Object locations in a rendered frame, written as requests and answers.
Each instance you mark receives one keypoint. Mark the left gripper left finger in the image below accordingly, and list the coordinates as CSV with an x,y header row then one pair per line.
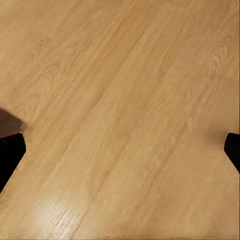
x,y
12,149

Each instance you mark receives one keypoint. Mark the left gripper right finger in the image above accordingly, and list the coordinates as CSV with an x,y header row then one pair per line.
x,y
232,149

